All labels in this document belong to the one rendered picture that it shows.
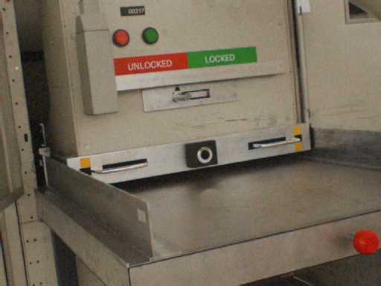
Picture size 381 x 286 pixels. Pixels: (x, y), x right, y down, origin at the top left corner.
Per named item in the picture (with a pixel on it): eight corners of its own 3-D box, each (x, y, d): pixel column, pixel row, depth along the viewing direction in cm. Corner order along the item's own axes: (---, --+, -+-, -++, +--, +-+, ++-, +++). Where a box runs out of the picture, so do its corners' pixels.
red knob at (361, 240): (383, 253, 76) (382, 229, 76) (363, 258, 75) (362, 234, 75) (360, 246, 80) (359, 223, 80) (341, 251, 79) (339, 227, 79)
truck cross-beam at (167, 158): (311, 150, 132) (309, 123, 132) (70, 190, 112) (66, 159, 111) (298, 148, 137) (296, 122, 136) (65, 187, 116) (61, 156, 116)
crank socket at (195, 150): (219, 164, 121) (217, 140, 120) (193, 169, 118) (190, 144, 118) (213, 163, 123) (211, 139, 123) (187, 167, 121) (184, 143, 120)
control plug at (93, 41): (120, 112, 104) (109, 11, 102) (93, 115, 103) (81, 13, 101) (108, 112, 112) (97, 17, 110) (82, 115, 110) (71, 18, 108)
